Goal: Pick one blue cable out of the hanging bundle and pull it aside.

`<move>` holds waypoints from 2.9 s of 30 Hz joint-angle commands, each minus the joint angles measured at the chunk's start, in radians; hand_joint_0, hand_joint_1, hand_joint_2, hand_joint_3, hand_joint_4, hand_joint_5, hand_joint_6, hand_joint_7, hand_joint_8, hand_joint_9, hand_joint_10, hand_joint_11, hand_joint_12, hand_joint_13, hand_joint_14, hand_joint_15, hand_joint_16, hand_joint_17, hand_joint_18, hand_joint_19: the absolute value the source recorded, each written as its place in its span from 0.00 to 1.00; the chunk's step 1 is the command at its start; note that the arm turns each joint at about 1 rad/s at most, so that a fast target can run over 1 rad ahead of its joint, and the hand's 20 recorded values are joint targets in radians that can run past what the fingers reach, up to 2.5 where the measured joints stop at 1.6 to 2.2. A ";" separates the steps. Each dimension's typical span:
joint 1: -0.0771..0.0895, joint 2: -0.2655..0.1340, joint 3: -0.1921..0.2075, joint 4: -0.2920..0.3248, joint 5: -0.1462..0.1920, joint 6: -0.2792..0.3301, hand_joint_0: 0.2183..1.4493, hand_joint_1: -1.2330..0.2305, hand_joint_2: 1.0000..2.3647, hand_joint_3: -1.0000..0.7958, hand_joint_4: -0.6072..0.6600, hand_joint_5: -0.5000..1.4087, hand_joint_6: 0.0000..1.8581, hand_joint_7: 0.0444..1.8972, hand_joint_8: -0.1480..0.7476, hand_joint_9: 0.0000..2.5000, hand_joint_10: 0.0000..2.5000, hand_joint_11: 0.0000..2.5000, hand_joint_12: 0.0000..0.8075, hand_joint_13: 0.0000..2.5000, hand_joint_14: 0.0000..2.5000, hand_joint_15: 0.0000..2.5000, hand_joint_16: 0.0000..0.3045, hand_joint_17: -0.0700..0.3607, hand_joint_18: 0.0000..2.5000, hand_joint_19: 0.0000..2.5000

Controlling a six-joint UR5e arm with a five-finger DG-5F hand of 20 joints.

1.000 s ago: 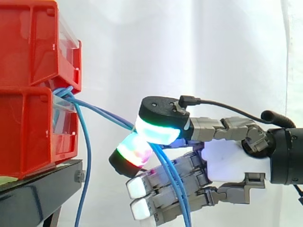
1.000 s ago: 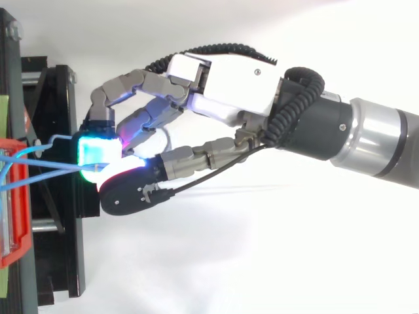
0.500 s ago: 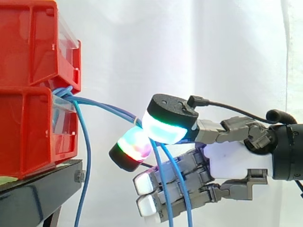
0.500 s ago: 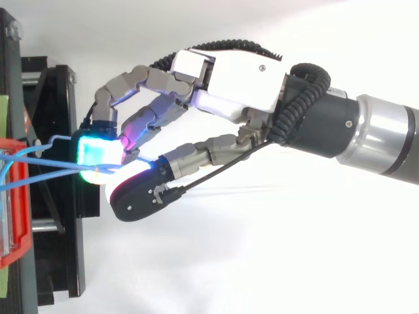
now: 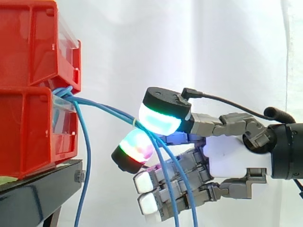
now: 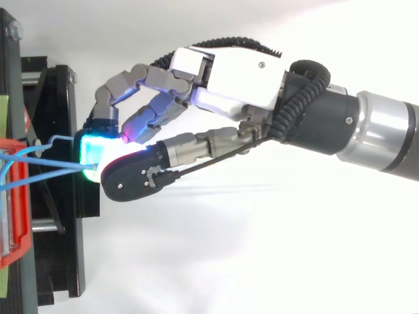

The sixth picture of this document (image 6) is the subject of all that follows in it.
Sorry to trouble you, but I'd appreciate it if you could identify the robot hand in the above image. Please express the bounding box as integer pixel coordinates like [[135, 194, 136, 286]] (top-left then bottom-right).
[[73, 43, 289, 203]]

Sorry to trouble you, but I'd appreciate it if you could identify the blue cable bundle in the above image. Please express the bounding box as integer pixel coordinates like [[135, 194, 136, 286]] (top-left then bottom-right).
[[0, 135, 98, 192]]

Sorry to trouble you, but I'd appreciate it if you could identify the black stand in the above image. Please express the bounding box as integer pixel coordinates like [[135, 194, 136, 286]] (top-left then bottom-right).
[[0, 7, 101, 309]]

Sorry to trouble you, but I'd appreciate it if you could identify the red bin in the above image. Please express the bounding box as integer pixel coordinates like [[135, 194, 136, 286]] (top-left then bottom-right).
[[0, 137, 33, 270]]

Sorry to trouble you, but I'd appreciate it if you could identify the thin black cable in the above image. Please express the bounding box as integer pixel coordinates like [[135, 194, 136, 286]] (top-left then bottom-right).
[[153, 135, 276, 188]]

